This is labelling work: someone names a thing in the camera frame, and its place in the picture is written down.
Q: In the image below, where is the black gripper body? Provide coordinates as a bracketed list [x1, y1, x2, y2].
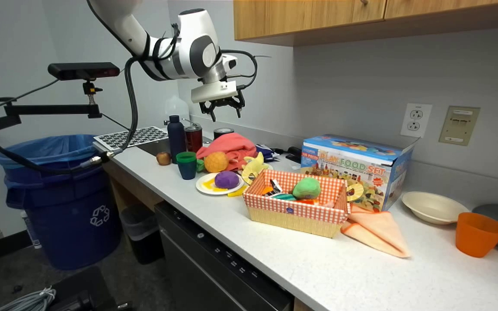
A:
[197, 93, 248, 114]

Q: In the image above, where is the yellow plushie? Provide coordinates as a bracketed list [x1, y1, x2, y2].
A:
[241, 150, 270, 186]

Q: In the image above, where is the purple ball plushie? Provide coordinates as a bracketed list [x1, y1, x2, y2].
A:
[213, 169, 242, 191]

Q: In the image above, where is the white paper plate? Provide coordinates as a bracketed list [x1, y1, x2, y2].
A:
[194, 171, 246, 198]

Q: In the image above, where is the green plushie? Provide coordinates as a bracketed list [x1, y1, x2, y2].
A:
[291, 176, 324, 202]

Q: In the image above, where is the dark round can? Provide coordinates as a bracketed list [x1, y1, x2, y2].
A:
[213, 126, 236, 141]

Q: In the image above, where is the dark red jar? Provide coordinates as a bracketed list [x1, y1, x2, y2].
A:
[184, 122, 204, 153]

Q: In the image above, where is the pink red cloth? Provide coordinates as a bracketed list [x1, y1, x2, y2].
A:
[196, 131, 260, 172]

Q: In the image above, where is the dark blue bottle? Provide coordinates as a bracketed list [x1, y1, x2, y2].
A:
[166, 114, 189, 162]

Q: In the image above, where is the dark blue cloth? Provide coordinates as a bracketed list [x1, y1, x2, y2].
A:
[256, 143, 280, 164]

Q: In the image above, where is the green plastic cup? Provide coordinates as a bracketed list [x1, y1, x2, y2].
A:
[175, 150, 199, 181]

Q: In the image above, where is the teal grey plush toy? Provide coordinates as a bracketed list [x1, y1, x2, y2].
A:
[272, 190, 298, 202]

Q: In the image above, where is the blue toy food box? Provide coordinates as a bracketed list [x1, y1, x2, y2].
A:
[300, 134, 415, 212]

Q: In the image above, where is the red checkered basket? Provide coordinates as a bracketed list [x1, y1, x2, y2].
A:
[241, 167, 350, 238]

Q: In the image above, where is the small black waste bin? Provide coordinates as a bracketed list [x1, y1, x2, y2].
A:
[120, 205, 168, 266]

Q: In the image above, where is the black dishwasher front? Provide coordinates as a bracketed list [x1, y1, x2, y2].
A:
[154, 200, 296, 311]

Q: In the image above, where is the blue recycling bin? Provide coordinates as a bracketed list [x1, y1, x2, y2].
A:
[0, 133, 125, 273]

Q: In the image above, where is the orange folded napkin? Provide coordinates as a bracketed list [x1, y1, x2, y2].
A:
[341, 205, 412, 259]

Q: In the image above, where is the cream bowl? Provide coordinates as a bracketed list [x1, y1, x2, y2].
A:
[400, 190, 471, 226]

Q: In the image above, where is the orange plastic cup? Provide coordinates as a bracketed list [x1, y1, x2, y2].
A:
[453, 210, 498, 259]

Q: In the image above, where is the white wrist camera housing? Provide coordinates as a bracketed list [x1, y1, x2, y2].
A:
[189, 77, 241, 103]

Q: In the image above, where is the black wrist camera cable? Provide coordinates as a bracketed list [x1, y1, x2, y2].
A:
[220, 48, 261, 91]

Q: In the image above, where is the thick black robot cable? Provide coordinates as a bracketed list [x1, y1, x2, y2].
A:
[78, 22, 182, 171]

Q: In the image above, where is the white wire dish rack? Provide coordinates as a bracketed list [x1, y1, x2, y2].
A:
[92, 126, 170, 153]

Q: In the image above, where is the black stereo camera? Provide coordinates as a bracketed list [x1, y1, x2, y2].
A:
[47, 60, 121, 82]

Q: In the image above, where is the yellow ring toy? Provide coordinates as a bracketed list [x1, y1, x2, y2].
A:
[344, 181, 367, 203]

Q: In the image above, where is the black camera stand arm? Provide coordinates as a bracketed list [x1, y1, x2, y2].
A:
[0, 79, 106, 174]

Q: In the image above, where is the wooden wall cabinet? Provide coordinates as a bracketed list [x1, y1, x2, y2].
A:
[232, 0, 498, 48]

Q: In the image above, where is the white wall outlet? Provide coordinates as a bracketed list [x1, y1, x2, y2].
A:
[400, 101, 434, 138]

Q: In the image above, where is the beige wall plate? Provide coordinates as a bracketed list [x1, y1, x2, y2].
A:
[438, 103, 481, 146]

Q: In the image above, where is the grey bundled cord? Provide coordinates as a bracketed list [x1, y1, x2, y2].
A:
[0, 285, 59, 311]

